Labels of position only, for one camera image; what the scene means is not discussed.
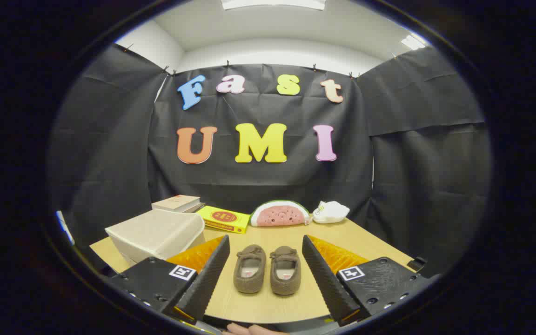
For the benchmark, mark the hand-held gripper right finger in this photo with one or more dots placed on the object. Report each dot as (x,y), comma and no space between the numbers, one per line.
(326,284)

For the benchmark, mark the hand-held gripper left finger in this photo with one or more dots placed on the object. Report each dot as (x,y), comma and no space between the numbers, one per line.
(207,284)

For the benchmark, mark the brown fuzzy shoe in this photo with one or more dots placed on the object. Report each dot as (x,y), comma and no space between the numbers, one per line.
(249,255)
(285,256)

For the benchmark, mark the cream fabric storage box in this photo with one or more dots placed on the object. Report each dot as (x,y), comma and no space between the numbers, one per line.
(156,232)

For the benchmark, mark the yellow book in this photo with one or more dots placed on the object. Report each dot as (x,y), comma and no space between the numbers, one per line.
(224,217)

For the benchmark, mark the white plush toy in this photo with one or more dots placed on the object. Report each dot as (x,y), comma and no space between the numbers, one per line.
(331,213)

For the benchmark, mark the grey book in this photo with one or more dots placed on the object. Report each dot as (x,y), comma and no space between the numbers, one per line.
(197,208)

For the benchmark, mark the watermelon slice plush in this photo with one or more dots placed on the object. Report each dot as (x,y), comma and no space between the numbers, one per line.
(279,215)

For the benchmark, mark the beige book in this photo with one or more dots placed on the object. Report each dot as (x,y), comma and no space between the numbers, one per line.
(175,202)

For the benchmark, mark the black table clamp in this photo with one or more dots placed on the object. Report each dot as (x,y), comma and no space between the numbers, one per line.
(417,264)

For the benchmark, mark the black backdrop cloth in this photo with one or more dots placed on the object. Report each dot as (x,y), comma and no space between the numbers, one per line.
(258,186)

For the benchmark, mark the small ceiling light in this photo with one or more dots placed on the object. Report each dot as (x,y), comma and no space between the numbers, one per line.
(413,43)

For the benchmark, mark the long ceiling light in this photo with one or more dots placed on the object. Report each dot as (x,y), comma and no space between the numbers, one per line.
(272,3)

